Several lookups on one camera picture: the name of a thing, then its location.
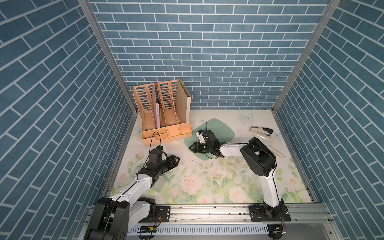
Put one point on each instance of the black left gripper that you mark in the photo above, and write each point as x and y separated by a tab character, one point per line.
171	162

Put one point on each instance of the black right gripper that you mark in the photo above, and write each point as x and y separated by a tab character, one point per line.
196	148

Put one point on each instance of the mint green cutting board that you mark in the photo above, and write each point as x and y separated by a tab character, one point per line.
221	130

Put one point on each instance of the white speckled cleaver knife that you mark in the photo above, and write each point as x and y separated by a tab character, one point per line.
273	143

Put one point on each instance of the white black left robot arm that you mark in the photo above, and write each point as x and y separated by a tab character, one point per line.
114	217

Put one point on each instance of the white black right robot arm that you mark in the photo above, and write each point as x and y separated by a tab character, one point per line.
261	160

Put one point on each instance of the green circuit board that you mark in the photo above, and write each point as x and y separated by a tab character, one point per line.
148	230

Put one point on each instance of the white papers in organizer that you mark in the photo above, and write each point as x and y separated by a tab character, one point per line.
156	105

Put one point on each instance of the beige and black stapler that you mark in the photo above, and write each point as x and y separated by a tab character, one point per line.
262	132

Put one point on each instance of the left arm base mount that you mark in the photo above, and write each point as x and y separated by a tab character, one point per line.
157	214

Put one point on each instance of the white perforated cable duct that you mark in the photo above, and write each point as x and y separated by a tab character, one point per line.
215	230

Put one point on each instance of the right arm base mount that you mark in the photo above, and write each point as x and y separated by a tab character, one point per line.
266	213

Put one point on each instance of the aluminium front rail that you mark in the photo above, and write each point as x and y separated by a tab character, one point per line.
307	213

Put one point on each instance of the aluminium left corner post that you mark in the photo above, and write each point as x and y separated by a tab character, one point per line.
95	26

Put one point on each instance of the aluminium corner post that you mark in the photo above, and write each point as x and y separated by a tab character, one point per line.
318	30
95	26

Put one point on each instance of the aluminium right corner post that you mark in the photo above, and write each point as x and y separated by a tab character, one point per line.
318	30

